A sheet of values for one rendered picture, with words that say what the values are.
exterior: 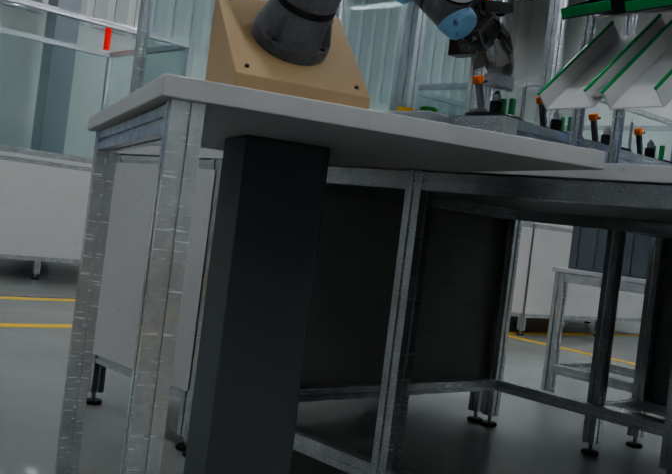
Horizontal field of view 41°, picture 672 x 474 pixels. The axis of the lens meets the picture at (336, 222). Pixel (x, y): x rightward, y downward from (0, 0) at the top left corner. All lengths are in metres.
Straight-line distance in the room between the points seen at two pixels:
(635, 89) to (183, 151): 1.02
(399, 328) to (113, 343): 1.25
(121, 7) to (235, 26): 8.95
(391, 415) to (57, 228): 5.20
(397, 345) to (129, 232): 1.21
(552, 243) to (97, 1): 5.82
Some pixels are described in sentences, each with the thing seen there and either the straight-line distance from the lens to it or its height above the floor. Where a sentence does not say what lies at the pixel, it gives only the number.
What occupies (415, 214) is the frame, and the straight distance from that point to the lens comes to 1.92.
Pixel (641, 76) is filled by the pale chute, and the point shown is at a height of 1.07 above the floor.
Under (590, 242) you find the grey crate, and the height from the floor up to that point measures 0.75.
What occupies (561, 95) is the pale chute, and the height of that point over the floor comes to 1.02.
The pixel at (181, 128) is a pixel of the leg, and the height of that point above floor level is 0.79.
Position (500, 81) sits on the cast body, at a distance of 2.12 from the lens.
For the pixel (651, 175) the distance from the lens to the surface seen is 1.61.
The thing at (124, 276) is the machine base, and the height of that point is 0.44.
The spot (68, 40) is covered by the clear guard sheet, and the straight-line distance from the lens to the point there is 7.00.
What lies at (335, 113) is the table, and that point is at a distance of 1.24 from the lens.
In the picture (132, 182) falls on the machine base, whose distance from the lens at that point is 2.90.
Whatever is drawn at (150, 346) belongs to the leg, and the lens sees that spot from 1.20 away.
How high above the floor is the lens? 0.70
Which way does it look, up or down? level
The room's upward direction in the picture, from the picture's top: 7 degrees clockwise
